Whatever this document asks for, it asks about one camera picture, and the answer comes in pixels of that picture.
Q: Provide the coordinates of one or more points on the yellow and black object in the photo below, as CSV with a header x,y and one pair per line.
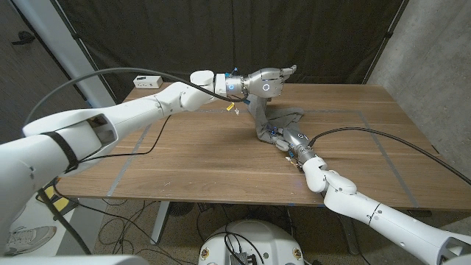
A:
x,y
60,202

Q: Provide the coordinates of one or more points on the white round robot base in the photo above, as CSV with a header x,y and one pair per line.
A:
x,y
272,239

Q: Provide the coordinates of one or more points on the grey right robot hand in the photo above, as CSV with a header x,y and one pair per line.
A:
x,y
298,141

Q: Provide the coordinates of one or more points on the grey table leg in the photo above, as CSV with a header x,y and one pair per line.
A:
x,y
160,221
347,239

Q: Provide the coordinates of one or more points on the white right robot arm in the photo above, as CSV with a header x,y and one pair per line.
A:
x,y
386,221

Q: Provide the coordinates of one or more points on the white power strip box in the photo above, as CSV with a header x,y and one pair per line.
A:
x,y
148,81

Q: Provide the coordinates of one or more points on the grey sneaker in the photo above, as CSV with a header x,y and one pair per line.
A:
x,y
31,239

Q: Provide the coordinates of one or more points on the grey fabric shorts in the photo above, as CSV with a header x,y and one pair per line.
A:
x,y
268,125

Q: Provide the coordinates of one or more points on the black backdrop stand pole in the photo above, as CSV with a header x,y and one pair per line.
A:
x,y
79,42
386,35

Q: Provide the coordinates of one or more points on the white door frame pillar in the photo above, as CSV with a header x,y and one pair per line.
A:
x,y
73,51

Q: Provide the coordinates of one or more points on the black backdrop curtain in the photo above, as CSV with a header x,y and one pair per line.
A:
x,y
235,37

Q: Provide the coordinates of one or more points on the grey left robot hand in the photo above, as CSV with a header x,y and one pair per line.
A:
x,y
265,82

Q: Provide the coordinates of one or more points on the white robot torso shell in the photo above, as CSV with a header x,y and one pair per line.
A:
x,y
73,260

